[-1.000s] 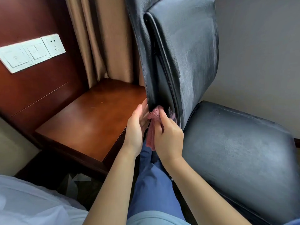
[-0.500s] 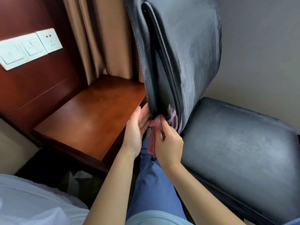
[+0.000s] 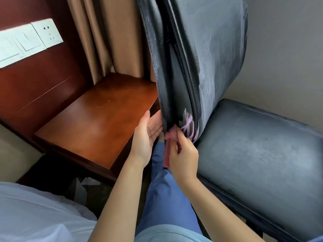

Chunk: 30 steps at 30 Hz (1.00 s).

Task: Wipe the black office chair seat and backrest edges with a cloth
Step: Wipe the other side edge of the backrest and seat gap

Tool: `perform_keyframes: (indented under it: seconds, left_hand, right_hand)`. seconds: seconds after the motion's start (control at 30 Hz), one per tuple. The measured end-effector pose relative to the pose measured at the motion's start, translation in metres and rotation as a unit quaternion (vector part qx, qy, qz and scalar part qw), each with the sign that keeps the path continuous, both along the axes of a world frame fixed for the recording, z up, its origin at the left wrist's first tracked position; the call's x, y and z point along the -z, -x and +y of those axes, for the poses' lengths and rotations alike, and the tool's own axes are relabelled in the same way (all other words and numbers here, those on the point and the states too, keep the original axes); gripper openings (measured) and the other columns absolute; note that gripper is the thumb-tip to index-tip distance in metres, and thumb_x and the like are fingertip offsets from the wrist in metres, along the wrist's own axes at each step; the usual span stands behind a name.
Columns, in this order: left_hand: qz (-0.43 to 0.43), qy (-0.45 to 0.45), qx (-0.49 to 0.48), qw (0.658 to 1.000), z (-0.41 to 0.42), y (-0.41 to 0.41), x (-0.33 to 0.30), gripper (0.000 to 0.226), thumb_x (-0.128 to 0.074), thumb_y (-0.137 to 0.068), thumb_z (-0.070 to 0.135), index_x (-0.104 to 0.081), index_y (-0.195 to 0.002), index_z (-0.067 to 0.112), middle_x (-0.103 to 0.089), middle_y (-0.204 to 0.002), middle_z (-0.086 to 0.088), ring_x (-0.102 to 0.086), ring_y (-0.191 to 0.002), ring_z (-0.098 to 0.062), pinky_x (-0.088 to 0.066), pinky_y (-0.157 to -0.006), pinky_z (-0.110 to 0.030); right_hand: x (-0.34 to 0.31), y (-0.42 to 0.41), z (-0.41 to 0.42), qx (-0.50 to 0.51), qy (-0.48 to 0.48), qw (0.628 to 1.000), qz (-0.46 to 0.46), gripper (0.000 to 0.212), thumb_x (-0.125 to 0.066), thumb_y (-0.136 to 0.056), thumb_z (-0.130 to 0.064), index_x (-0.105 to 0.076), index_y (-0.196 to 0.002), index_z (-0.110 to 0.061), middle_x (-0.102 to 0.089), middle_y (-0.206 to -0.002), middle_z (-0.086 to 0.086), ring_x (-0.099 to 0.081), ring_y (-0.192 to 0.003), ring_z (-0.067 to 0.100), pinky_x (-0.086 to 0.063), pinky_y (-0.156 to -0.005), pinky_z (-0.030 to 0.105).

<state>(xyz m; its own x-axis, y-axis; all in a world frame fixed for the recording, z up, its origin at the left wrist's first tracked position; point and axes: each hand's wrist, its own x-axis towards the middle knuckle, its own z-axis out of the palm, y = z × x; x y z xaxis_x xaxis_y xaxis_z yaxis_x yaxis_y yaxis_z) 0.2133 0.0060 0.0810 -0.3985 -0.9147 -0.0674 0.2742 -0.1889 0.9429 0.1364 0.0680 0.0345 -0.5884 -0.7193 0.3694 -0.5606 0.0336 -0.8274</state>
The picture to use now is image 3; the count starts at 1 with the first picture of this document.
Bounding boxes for blue trousers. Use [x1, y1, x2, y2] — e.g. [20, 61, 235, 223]
[135, 142, 204, 237]

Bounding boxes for person's right forearm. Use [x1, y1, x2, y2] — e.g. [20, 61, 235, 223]
[176, 177, 265, 242]

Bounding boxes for pink cleaning cloth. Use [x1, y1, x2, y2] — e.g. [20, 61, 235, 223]
[163, 124, 182, 169]

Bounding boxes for beige curtain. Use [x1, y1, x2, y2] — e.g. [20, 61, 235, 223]
[66, 0, 157, 85]

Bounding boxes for light blue shirt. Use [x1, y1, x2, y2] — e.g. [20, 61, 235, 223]
[134, 224, 323, 242]

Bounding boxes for person's left forearm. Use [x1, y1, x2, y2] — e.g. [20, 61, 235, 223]
[88, 158, 144, 242]

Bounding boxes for person's left hand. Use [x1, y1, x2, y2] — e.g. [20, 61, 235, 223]
[129, 110, 164, 168]

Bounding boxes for white plastic bag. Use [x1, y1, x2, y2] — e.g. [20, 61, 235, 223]
[65, 176, 101, 204]

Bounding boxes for person's right hand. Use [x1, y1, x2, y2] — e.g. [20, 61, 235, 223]
[168, 128, 200, 184]

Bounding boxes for brown wooden nightstand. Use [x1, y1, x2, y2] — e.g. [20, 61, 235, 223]
[34, 72, 161, 183]

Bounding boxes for dark wooden wall panel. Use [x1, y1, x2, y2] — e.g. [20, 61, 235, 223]
[0, 0, 94, 154]

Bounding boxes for white small wall switch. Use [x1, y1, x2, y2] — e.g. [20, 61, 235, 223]
[10, 24, 47, 58]

